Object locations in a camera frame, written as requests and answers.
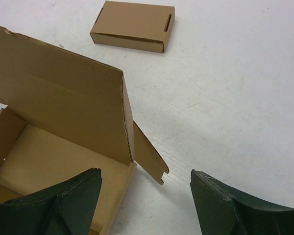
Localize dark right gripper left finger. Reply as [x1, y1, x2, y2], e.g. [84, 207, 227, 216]
[0, 168, 102, 235]

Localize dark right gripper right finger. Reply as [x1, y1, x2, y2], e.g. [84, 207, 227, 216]
[190, 169, 294, 235]

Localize large cardboard box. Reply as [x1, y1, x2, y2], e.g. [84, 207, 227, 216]
[0, 26, 169, 235]

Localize small folded cardboard box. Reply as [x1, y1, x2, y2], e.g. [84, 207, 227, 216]
[90, 0, 175, 53]

